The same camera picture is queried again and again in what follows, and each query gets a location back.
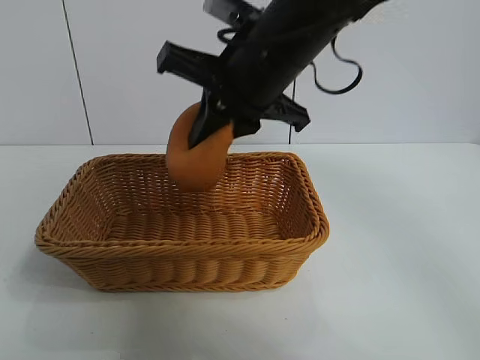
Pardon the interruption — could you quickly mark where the orange-brown bread bun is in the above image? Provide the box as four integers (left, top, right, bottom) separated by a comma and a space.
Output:
166, 103, 234, 193

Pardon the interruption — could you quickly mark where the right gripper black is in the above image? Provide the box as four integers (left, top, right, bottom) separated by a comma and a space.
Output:
156, 0, 354, 151

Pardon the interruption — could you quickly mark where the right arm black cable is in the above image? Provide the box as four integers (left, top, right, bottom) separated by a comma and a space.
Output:
216, 28, 364, 95

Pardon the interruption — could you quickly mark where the woven wicker basket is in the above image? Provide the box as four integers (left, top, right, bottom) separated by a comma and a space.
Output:
34, 151, 331, 293

